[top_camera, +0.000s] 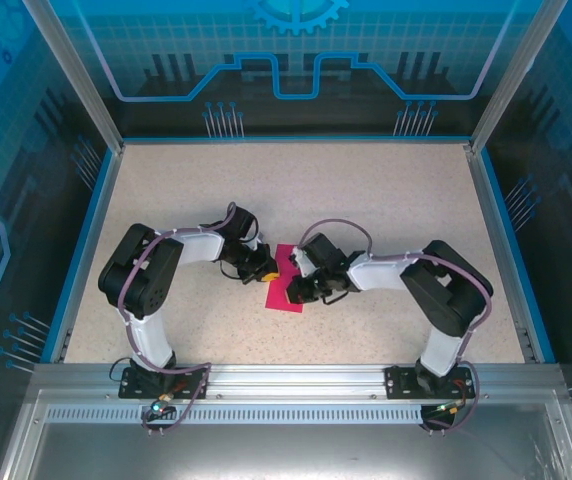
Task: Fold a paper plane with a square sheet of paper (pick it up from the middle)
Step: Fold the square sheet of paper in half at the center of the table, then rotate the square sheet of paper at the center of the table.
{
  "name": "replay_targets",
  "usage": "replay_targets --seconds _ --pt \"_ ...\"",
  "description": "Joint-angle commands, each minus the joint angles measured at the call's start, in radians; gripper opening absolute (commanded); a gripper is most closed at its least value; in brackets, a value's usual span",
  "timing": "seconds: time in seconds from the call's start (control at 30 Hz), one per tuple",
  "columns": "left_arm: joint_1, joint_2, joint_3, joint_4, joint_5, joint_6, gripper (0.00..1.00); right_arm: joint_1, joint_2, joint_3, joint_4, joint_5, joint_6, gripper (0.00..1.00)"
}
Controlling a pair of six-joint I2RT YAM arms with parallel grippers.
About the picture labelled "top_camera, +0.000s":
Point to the pink paper sheet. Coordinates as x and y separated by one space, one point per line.
278 300

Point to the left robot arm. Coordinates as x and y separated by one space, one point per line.
146 280

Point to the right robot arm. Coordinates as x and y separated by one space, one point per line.
446 300

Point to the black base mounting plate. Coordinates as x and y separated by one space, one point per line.
398 382
131 387

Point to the metal tray panel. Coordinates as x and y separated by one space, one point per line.
286 455

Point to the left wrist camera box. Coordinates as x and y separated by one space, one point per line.
262 243

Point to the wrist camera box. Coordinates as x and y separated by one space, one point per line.
262 243
306 262

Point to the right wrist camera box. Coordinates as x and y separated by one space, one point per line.
306 262

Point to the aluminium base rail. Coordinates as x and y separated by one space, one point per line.
291 380

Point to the blue-edged aluminium side rail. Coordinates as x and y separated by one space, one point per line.
487 200
102 200

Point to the aluminium frame post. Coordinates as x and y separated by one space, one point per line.
73 75
516 75

